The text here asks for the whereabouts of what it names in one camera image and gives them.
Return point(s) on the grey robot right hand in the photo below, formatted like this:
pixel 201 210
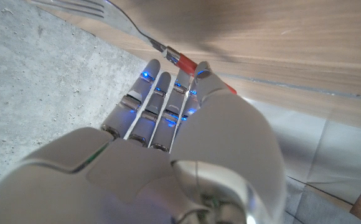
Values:
pixel 121 180

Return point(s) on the printed room backdrop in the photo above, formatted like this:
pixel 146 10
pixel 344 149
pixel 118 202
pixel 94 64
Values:
pixel 323 149

